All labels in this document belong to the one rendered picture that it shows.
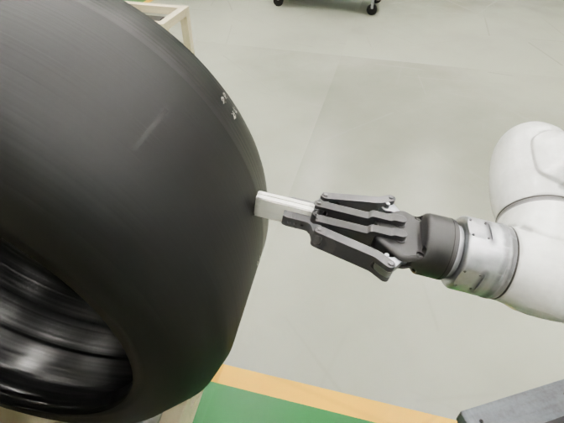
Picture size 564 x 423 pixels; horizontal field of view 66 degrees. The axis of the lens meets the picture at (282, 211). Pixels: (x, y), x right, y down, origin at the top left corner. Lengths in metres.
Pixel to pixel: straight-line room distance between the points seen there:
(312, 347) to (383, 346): 0.30
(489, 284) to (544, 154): 0.20
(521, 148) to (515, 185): 0.06
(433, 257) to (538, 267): 0.11
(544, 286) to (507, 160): 0.19
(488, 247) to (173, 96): 0.37
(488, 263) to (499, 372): 1.50
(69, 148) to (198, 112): 0.15
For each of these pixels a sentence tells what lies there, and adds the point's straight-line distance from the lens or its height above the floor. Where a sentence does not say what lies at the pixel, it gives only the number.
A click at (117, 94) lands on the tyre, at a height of 1.42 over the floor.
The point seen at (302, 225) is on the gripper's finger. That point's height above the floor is 1.24.
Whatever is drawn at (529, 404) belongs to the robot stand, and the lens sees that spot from 1.17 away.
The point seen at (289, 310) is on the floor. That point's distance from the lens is 1.96.
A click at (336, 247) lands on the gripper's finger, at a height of 1.24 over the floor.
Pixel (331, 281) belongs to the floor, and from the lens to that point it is 2.08.
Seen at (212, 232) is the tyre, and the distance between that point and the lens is 0.43.
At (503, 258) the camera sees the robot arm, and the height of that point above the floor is 1.25.
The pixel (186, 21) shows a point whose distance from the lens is 2.95.
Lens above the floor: 1.59
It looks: 41 degrees down
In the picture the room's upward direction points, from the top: 1 degrees clockwise
